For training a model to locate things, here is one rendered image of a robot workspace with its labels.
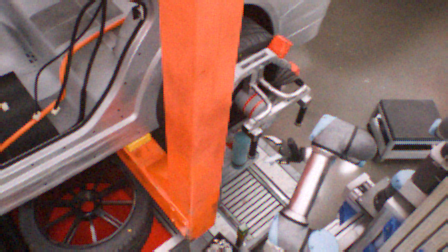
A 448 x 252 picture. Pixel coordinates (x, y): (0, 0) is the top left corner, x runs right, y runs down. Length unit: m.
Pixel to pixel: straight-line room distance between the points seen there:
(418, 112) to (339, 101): 0.64
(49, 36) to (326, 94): 2.15
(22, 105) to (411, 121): 2.41
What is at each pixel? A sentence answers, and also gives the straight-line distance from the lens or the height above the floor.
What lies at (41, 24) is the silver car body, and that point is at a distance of 2.47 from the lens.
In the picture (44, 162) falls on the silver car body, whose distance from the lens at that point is 1.98.
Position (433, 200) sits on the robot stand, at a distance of 1.34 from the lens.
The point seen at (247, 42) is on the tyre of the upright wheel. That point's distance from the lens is 2.04.
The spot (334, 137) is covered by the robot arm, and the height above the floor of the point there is 1.28.
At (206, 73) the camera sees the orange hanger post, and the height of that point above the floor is 1.66.
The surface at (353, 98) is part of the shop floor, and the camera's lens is 3.61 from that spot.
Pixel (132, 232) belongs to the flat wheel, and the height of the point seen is 0.50.
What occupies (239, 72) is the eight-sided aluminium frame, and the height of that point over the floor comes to 1.12.
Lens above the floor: 2.50
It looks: 52 degrees down
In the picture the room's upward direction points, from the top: 7 degrees clockwise
